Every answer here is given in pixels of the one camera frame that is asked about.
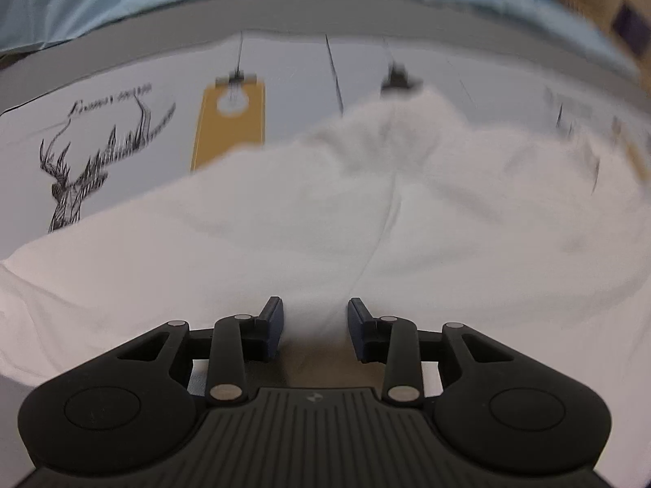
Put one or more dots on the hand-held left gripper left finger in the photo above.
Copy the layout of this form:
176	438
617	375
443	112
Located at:
275	326

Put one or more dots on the white garment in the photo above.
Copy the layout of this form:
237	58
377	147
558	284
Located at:
305	213

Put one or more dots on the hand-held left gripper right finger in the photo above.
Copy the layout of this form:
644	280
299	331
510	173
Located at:
355	326

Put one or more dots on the grey blanket with deer print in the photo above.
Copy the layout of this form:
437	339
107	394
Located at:
152	86

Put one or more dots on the purple object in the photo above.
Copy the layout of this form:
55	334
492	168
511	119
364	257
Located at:
630	26

